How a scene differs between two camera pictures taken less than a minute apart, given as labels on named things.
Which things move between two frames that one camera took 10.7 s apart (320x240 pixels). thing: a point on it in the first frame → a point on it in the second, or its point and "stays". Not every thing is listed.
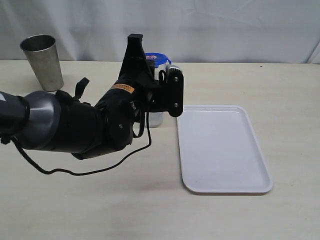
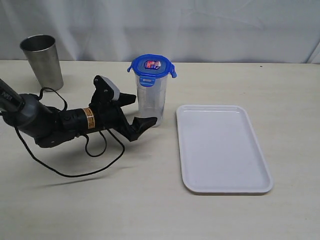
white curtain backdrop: [212, 31] stays
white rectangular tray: [219, 151] stays
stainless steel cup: [42, 52] stays
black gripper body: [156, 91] → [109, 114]
